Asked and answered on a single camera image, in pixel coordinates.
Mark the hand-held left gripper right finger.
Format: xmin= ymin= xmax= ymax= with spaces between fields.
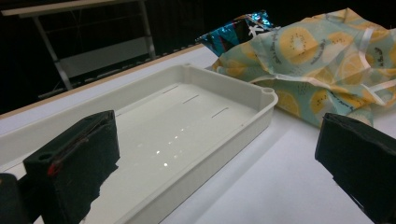
xmin=314 ymin=112 xmax=396 ymax=224

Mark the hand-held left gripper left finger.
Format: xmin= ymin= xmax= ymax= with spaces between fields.
xmin=22 ymin=109 xmax=121 ymax=224

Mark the shiny blue foil packet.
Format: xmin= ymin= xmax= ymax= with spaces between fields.
xmin=195 ymin=9 xmax=275 ymax=58

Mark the fruit print cloth bag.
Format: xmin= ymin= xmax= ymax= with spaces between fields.
xmin=210 ymin=7 xmax=396 ymax=129

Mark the metal frame table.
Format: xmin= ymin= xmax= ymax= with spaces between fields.
xmin=0 ymin=0 xmax=157 ymax=100

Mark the white plastic tray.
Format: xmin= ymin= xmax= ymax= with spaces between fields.
xmin=0 ymin=63 xmax=279 ymax=224

